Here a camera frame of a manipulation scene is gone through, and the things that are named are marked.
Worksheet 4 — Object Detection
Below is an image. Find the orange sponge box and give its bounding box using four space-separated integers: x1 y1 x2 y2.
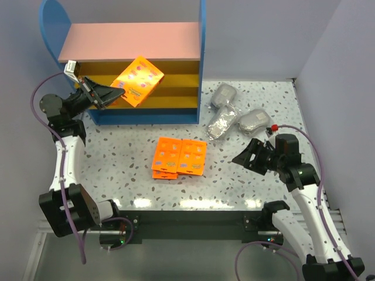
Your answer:
111 56 165 108
177 139 207 176
152 137 182 173
152 170 178 180

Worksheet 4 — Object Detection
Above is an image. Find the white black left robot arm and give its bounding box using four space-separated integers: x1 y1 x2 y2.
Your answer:
39 77 125 237

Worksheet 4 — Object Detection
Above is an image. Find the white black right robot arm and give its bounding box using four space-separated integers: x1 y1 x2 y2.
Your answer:
232 134 364 280

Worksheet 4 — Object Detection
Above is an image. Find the blue pink yellow shelf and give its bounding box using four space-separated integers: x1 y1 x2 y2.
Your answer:
39 1 206 125

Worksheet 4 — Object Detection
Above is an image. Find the silver sponge pack right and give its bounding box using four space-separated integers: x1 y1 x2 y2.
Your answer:
238 109 271 136

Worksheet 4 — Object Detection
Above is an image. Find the silver sponge pack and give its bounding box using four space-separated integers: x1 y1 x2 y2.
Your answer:
208 83 238 109
206 104 242 141
238 109 271 136

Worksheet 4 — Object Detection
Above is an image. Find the silver sponge pack middle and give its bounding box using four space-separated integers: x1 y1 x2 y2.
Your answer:
206 104 242 141

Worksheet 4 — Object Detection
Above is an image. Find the silver sponge pack top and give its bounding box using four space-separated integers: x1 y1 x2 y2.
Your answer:
208 83 238 109

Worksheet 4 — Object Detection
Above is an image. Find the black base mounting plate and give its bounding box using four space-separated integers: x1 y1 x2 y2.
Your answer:
95 210 284 246

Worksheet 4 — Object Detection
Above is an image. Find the orange sponge box bottom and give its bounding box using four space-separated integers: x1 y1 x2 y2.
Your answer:
152 170 178 180

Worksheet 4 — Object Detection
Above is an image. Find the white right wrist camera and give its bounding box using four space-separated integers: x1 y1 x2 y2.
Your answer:
265 131 278 150

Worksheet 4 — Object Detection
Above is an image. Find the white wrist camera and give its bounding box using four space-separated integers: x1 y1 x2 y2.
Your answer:
64 60 80 83
265 131 278 150

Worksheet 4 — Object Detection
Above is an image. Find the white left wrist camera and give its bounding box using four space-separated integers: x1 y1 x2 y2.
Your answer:
64 60 80 83

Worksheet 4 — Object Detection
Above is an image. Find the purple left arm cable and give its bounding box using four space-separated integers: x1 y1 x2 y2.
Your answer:
30 72 136 265

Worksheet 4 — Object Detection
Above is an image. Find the aluminium frame rail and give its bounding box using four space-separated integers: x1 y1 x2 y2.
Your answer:
21 206 53 280

